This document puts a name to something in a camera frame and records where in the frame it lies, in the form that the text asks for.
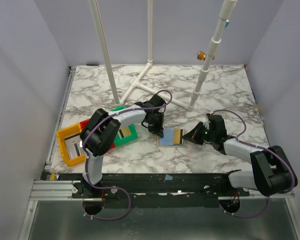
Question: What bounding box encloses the beige card holder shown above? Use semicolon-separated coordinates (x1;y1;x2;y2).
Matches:
156;128;188;148

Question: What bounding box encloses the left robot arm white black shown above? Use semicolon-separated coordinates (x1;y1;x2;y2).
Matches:
80;94;168;198

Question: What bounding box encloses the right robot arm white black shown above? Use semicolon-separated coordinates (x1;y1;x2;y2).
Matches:
182;113;298;197

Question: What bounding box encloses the gold credit card in bin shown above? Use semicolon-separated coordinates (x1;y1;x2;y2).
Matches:
118;126;132;139

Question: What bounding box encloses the green plastic bin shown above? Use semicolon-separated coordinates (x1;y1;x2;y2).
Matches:
107;105;138;147

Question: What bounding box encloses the red plastic bin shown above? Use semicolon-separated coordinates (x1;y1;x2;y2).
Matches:
79;118;116;150

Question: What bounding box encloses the orange knob on pipe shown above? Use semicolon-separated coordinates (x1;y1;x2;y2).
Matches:
196;51;207;61

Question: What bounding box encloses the yellow plastic bin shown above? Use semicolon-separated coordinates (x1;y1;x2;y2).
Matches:
56;123;86;167

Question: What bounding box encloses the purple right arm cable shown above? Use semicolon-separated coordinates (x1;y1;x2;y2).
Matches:
207;109;299;218

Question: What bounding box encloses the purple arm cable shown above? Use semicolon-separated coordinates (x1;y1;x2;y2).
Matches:
82;90;172;221
207;109;299;218

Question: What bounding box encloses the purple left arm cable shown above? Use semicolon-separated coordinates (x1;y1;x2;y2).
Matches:
82;90;172;221

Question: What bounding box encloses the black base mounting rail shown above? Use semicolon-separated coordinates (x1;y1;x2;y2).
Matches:
72;173;249;209

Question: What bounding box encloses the white PVC pipe frame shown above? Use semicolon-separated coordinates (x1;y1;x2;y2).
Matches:
88;0;238;112

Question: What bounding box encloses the aluminium extrusion rail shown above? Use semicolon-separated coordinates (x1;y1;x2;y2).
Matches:
29;66;77;202

